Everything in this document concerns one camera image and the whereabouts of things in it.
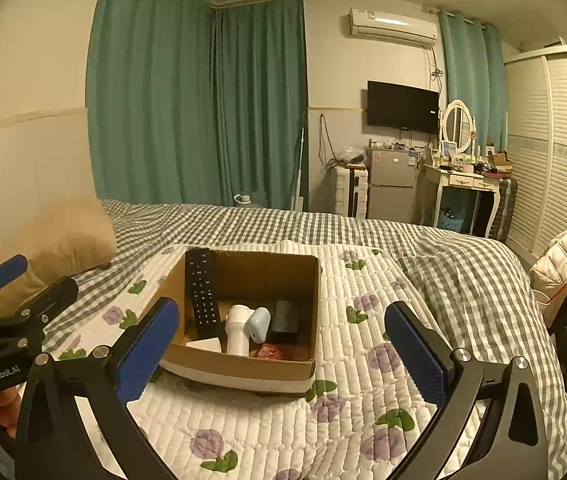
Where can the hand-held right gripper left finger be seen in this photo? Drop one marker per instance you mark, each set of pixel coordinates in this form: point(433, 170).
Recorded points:
point(148, 350)

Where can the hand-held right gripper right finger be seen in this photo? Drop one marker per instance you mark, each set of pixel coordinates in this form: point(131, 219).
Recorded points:
point(421, 355)

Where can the small white box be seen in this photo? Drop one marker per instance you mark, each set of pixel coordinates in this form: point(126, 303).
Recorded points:
point(203, 345)

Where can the black remote control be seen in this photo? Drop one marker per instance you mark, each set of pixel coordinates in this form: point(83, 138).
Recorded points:
point(202, 290)

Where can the white handheld device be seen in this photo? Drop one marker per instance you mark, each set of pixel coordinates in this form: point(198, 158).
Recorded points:
point(237, 332)

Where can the light blue case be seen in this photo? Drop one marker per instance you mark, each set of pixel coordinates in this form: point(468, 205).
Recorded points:
point(261, 325)

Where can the red-brown packet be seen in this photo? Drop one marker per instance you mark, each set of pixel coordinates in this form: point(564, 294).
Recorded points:
point(271, 352)

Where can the black rectangular box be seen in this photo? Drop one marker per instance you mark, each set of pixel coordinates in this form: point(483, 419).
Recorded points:
point(284, 316)

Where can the tan pillow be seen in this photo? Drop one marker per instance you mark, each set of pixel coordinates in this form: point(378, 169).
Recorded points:
point(63, 240)

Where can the white floral quilted mat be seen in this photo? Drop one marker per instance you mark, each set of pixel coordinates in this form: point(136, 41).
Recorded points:
point(353, 410)

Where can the blue basket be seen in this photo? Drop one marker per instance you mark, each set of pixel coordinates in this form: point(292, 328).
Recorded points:
point(451, 221)

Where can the dark checked suitcase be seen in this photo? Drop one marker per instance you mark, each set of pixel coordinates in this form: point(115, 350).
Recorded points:
point(503, 210)

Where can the silver small fridge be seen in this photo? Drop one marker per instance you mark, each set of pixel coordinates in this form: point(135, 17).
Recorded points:
point(392, 185)

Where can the white suitcase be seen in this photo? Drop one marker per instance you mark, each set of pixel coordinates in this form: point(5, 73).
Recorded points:
point(351, 191)

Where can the small white appliance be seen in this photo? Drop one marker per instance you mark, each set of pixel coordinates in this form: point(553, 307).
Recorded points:
point(243, 199)

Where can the white dressing table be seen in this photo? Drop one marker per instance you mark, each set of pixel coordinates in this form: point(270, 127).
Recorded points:
point(463, 180)

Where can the small brown cardboard box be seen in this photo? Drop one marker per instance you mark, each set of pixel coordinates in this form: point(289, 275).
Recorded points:
point(499, 161)

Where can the clear plastic bag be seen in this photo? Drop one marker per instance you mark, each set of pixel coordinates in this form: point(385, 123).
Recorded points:
point(352, 154)

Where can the white pole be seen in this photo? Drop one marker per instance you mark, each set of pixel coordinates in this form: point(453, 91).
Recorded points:
point(303, 170)

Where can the white oval mirror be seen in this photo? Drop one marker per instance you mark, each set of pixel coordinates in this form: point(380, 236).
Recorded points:
point(458, 125)

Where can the white louvred wardrobe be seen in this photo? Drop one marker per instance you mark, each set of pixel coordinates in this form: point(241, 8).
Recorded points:
point(563, 160)

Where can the light green window curtain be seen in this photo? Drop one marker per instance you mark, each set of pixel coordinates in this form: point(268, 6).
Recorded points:
point(468, 75)

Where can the white air conditioner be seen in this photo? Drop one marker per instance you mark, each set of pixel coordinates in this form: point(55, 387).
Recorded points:
point(393, 27)

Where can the black wall television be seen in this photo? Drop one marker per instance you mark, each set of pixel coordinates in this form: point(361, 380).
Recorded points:
point(402, 106)

